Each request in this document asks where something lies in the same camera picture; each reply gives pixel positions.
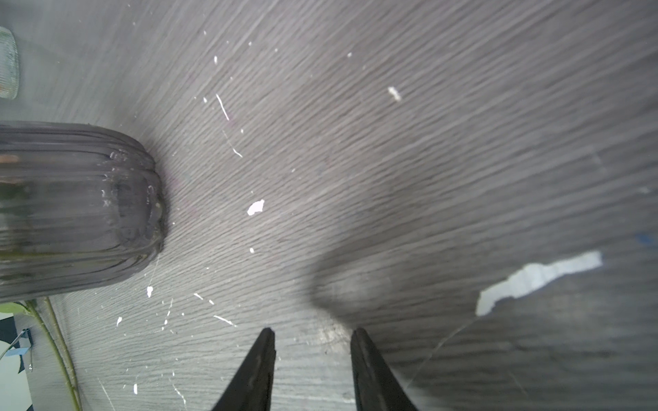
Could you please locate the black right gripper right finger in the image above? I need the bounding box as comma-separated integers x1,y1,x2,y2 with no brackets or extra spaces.
351,328,418,411

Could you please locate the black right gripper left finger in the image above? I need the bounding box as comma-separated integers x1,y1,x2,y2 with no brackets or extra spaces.
212,328,276,411

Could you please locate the dark maroon glass vase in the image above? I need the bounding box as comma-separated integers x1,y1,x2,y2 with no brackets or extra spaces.
1,122,166,302

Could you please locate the clear glass vase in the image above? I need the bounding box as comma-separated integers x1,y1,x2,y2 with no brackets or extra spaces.
0,27,20,99

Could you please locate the blue binder clip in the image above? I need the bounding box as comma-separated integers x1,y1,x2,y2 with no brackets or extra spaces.
1,329,33,361

